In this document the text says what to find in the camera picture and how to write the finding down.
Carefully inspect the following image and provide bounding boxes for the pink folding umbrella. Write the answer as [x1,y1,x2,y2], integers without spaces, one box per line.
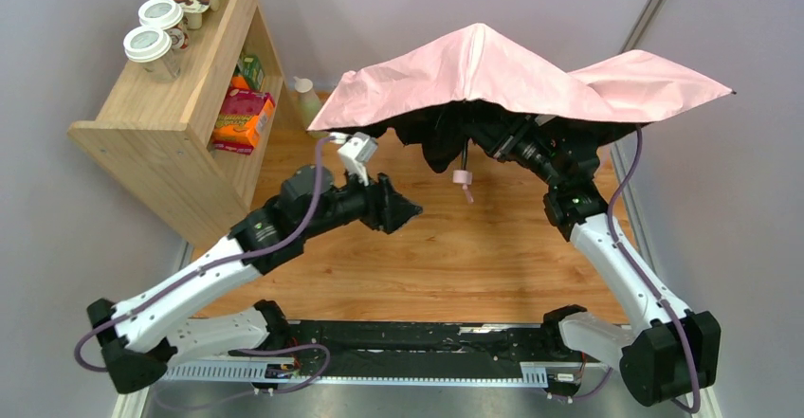
[309,23,732,173]

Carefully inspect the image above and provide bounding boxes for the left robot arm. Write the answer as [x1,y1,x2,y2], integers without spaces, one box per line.
[87,165,423,394]

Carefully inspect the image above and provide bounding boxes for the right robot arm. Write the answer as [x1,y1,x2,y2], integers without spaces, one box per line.
[464,115,722,414]

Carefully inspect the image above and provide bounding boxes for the green squeeze bottle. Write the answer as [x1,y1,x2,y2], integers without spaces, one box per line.
[294,77,327,138]

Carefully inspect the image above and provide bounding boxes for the orange pink snack box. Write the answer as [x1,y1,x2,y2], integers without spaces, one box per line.
[210,87,275,155]

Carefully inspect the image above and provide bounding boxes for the wooden shelf unit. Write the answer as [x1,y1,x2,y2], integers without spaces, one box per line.
[67,0,300,246]

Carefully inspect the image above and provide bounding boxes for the green carton on shelf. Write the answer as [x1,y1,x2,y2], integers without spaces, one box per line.
[237,53,265,91]

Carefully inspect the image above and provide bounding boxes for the white lidded jar front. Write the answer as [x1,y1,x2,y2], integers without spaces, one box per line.
[123,26,180,82]

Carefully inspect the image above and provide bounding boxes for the white lidded jar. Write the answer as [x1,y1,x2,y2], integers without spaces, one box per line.
[137,0,190,50]
[123,26,180,82]

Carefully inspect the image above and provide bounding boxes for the white lidded jar rear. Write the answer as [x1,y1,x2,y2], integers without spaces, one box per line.
[137,0,190,50]

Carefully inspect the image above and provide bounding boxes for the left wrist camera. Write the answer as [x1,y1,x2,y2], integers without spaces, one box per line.
[330,132,378,187]

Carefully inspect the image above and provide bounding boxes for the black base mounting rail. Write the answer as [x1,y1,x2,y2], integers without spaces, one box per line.
[228,319,592,397]

